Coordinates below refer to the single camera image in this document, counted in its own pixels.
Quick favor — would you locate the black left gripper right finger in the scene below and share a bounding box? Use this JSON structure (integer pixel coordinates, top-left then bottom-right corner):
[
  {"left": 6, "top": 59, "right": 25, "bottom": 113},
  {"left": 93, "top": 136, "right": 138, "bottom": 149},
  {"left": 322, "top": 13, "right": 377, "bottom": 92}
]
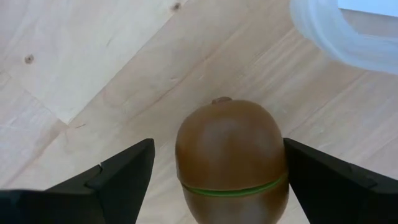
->
[{"left": 283, "top": 138, "right": 398, "bottom": 224}]

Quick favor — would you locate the clear plastic tupperware container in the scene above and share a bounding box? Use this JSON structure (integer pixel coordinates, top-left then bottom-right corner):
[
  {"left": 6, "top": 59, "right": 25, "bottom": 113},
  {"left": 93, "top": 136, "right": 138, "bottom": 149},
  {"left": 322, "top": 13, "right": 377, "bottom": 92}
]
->
[{"left": 289, "top": 0, "right": 398, "bottom": 75}]

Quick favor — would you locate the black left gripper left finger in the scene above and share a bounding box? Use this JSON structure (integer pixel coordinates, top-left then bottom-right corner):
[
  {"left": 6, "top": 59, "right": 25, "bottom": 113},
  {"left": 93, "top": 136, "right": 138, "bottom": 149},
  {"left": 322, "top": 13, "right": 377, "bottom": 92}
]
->
[{"left": 0, "top": 138, "right": 155, "bottom": 224}]

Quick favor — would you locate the brown toy kiwi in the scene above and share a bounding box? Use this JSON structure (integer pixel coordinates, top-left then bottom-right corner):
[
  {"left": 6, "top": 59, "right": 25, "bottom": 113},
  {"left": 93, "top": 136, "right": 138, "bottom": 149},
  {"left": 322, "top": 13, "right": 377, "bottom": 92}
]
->
[{"left": 175, "top": 96, "right": 290, "bottom": 224}]

